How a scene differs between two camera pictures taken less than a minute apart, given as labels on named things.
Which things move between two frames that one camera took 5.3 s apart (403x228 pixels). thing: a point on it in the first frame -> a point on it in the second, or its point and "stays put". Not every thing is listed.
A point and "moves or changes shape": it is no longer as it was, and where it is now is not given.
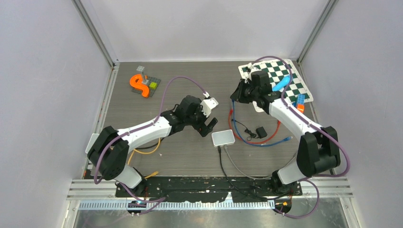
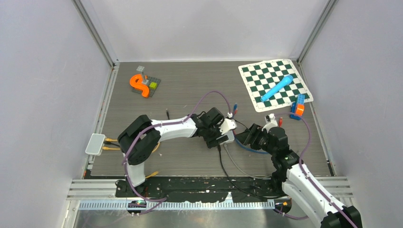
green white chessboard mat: [277, 70] stays put
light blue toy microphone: [281, 84] stays put
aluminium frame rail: [96, 189] stays put
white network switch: [223, 137] stays put
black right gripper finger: [238, 93] -> [244, 137]
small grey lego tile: [140, 68] stays put
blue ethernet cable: [287, 138] moves or changes shape
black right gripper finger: [244, 99] -> [253, 143]
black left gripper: [203, 129] -> [213, 141]
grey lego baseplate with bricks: [152, 82] stays put
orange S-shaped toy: [136, 81] stays put
